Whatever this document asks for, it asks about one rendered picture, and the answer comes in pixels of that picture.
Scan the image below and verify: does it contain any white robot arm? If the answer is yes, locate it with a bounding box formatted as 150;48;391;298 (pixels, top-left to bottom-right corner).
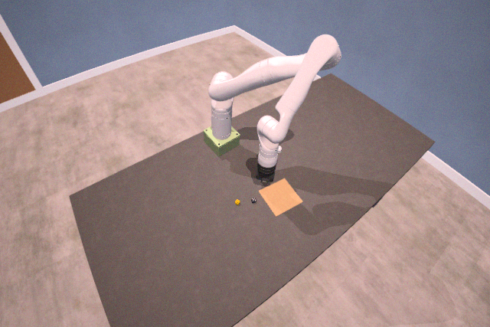
208;34;341;159

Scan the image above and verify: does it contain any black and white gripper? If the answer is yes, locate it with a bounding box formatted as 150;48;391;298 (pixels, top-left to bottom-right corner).
256;152;278;183

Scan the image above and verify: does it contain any orange flat mat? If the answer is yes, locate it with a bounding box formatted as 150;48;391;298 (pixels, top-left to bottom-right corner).
259;179;302;216

